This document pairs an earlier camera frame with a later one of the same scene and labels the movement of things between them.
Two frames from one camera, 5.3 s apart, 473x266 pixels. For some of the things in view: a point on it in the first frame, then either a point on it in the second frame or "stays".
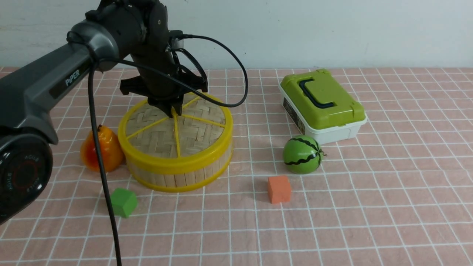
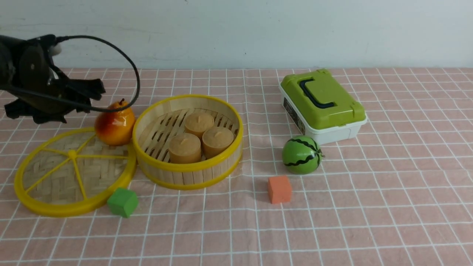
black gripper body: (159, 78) -> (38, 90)
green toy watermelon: (302, 154) stays
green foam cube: (123, 202) stays
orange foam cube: (279, 189) stays
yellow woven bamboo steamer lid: (202, 133) -> (71, 173)
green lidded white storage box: (321, 107) stays
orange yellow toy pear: (111, 155) -> (115, 129)
